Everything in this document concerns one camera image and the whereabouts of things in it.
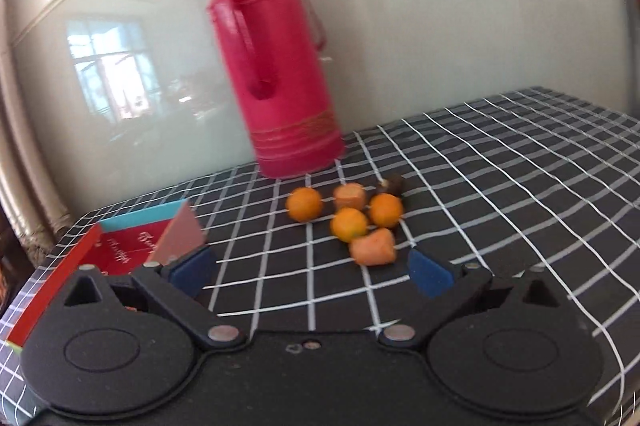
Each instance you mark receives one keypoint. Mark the red cardboard box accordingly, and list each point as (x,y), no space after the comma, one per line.
(120,246)

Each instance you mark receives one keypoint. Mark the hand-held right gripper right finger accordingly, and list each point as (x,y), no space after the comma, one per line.
(430,275)

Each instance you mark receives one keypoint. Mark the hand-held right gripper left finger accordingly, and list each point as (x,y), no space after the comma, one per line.
(192,270)

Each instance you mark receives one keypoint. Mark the short carrot piece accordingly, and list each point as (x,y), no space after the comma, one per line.
(350,196)

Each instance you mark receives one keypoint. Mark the large carrot piece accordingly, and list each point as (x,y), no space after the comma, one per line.
(374,248)

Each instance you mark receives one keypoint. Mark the dark brown round fruit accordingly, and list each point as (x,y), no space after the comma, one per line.
(392,185)

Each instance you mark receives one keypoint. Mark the red thermos flask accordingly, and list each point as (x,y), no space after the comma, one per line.
(280,95)

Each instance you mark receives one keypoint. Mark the black white checked tablecloth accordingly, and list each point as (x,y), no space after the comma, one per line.
(500,186)

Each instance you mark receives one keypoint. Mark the orange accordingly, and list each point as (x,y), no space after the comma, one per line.
(386,210)
(304,204)
(349,224)

